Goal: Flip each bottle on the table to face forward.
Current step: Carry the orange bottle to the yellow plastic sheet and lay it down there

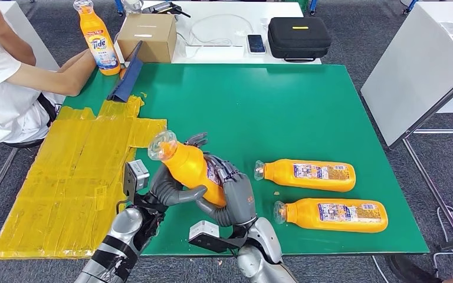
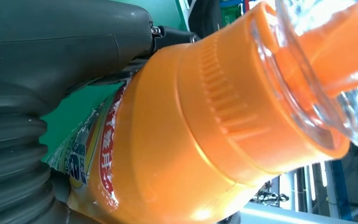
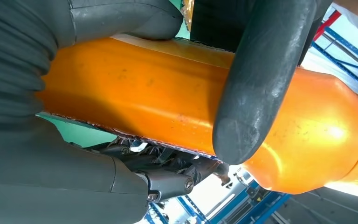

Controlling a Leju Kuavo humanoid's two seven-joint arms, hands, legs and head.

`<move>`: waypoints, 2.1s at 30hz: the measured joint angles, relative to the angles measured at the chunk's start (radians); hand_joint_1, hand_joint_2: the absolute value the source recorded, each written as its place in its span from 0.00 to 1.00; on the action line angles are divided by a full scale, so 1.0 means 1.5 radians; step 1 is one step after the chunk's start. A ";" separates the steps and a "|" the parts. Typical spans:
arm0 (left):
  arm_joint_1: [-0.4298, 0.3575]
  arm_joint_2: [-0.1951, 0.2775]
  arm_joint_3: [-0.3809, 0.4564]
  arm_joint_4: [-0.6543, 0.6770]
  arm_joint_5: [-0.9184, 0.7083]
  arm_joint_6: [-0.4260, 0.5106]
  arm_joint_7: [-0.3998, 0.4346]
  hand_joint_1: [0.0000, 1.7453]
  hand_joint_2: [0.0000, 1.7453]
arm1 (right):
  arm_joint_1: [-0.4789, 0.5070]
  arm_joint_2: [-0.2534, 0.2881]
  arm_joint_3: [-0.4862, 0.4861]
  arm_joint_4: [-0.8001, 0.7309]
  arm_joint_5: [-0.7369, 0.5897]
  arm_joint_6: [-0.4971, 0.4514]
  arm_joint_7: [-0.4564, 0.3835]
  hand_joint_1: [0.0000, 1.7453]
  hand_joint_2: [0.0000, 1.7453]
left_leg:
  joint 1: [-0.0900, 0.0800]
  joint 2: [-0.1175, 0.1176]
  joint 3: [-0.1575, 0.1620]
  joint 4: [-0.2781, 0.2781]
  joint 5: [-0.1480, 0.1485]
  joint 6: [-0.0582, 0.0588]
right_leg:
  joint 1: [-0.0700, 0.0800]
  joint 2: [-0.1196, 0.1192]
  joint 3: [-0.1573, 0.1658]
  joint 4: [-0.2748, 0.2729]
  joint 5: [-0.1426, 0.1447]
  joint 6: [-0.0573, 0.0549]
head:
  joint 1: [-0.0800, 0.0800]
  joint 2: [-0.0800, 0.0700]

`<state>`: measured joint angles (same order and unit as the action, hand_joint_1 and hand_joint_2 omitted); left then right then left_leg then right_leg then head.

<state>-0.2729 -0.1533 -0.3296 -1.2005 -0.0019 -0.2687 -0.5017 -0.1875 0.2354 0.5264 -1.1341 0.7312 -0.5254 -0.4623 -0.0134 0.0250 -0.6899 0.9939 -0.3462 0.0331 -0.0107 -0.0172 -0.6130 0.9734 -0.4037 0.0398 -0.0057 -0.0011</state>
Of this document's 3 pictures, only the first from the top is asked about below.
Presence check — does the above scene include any yellow taped sheet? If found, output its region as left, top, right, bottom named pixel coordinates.
left=0, top=96, right=168, bottom=261

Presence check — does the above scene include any orange detergent bottle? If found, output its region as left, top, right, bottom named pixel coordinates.
left=254, top=159, right=357, bottom=193
left=147, top=130, right=227, bottom=208
left=273, top=198, right=389, bottom=234
left=73, top=0, right=122, bottom=77

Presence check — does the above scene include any green plastic crate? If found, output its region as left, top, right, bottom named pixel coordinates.
left=283, top=0, right=310, bottom=13

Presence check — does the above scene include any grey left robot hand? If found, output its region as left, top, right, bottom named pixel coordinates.
left=150, top=132, right=209, bottom=208

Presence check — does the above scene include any smartphone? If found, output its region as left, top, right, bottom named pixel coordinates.
left=247, top=34, right=267, bottom=55

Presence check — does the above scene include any black shoe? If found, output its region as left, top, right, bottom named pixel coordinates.
left=386, top=255, right=442, bottom=283

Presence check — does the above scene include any green table mat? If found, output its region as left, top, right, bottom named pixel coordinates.
left=63, top=63, right=431, bottom=258

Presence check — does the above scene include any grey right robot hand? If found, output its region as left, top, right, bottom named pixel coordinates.
left=196, top=153, right=258, bottom=229

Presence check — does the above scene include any white side table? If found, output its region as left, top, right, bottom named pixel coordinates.
left=360, top=0, right=453, bottom=253

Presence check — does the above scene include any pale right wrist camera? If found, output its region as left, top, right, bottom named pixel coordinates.
left=189, top=221, right=219, bottom=240

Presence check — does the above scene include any black stool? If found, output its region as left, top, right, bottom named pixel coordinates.
left=0, top=136, right=44, bottom=228

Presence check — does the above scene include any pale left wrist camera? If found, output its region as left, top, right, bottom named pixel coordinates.
left=124, top=159, right=150, bottom=196

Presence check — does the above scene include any dark blue folder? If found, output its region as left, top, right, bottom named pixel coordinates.
left=107, top=40, right=144, bottom=104

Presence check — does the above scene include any white cable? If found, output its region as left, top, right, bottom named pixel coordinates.
left=176, top=13, right=256, bottom=48

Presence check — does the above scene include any brown cardboard box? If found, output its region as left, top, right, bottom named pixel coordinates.
left=117, top=13, right=178, bottom=64

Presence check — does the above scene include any black right camera bracket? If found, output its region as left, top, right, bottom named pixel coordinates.
left=188, top=234, right=248, bottom=255

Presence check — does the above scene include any black handheld device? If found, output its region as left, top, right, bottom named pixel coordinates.
left=143, top=1, right=192, bottom=19

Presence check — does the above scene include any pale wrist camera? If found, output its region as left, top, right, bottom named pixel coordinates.
left=189, top=221, right=219, bottom=240
left=124, top=159, right=150, bottom=196

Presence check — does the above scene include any black carry case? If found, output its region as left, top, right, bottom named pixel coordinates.
left=267, top=17, right=333, bottom=63

